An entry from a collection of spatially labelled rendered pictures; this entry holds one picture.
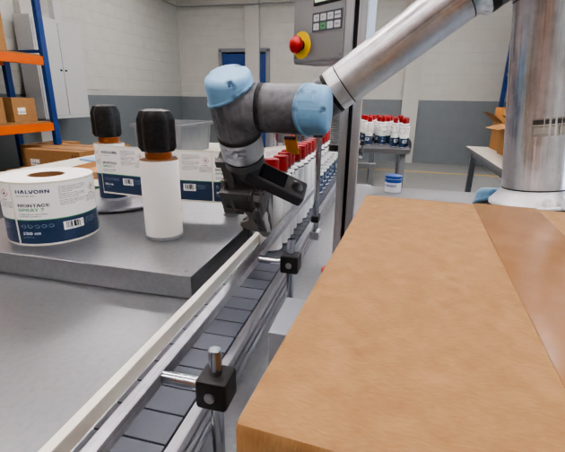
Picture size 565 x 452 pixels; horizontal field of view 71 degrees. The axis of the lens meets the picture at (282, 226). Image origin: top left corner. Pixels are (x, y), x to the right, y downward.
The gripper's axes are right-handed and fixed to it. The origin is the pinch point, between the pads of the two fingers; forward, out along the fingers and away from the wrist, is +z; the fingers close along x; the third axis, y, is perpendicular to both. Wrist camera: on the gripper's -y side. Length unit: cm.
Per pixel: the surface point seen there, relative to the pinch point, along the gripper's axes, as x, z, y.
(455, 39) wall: -731, 263, -134
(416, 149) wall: -632, 437, -90
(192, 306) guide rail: 26.9, -12.7, 3.5
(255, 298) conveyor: 19.4, -4.8, -2.9
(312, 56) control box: -36.0, -21.5, -4.2
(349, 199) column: -15.5, 3.5, -15.3
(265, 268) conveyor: 8.7, 1.3, -1.0
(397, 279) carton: 41, -45, -23
